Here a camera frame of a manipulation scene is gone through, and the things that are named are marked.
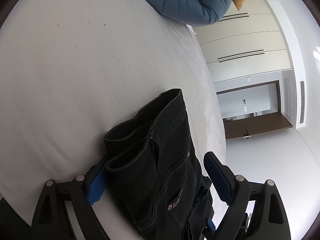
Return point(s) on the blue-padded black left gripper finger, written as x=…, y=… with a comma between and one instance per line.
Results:
x=51, y=219

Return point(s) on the black denim pants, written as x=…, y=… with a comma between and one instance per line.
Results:
x=153, y=174

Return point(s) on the cream wardrobe with black handles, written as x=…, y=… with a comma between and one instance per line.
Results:
x=243, y=43

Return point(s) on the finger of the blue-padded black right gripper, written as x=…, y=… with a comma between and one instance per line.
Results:
x=262, y=202

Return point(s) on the brown wooden door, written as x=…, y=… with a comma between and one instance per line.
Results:
x=252, y=110

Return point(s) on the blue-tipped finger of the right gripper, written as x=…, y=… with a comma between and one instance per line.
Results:
x=210, y=224

